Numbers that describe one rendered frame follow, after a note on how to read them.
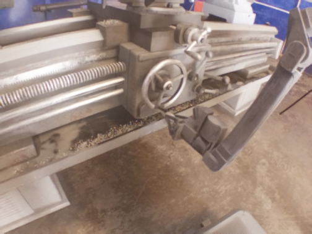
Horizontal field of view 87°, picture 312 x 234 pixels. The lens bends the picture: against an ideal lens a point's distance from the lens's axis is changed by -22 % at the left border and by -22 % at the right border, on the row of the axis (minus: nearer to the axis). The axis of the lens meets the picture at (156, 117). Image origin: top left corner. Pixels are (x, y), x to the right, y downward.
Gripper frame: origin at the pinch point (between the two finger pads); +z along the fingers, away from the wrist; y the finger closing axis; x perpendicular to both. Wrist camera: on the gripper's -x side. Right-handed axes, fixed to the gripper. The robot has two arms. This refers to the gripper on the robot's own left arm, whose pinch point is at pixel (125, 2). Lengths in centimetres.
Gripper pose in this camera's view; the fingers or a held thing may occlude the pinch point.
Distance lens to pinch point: 45.7
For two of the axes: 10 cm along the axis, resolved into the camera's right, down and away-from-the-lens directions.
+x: 3.5, 9.0, -2.8
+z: -3.2, 3.9, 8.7
